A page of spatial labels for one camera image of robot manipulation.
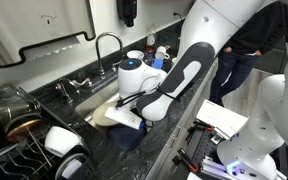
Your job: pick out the cream white plate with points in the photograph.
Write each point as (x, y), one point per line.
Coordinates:
(99, 115)

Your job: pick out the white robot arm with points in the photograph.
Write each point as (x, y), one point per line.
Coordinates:
(206, 29)

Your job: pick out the dish soap bottle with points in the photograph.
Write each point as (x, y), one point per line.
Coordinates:
(150, 40)

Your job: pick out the dark blue plate in sink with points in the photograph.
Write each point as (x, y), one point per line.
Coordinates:
(126, 137)

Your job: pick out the stainless steel sink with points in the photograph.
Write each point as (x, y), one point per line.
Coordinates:
(100, 100)

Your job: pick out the black dish rack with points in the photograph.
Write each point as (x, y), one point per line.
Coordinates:
(27, 159)

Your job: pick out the blue sponge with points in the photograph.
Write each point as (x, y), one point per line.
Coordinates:
(157, 63)

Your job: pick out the small white bowl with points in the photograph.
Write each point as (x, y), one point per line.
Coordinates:
(135, 54)

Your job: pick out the white printed mug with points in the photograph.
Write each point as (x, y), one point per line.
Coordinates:
(161, 53)

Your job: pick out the cream ceramic mug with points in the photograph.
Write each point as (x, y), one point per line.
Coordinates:
(174, 61)

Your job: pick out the small chrome side faucet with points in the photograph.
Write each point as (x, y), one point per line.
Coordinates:
(60, 86)

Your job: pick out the black soap dispenser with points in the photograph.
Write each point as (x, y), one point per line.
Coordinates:
(127, 11)

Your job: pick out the white box on cart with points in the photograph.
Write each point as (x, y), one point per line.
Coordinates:
(225, 122)

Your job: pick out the copper bottom pan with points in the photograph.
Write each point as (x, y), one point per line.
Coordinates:
(23, 130)

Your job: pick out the person in dark clothes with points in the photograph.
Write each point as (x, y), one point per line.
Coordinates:
(240, 53)

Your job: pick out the steel paper towel dispenser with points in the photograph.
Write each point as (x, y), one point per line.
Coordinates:
(31, 29)

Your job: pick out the black tool with red handle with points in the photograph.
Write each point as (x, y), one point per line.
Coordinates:
(188, 161)

